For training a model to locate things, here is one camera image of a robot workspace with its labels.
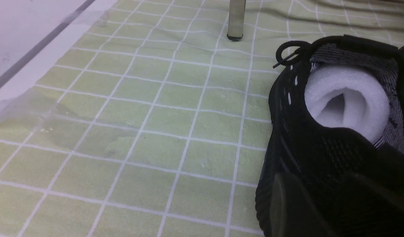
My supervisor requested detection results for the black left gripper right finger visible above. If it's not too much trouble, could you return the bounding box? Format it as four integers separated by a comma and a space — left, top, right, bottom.
337, 173, 404, 237

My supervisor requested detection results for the stainless steel shoe rack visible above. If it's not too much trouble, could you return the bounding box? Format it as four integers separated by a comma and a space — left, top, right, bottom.
227, 0, 246, 41

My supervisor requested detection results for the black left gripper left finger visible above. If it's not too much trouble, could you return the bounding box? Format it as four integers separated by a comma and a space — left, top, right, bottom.
270, 172, 337, 237

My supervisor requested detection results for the green checkered tablecloth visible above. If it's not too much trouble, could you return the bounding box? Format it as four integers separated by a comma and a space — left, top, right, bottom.
0, 0, 404, 237

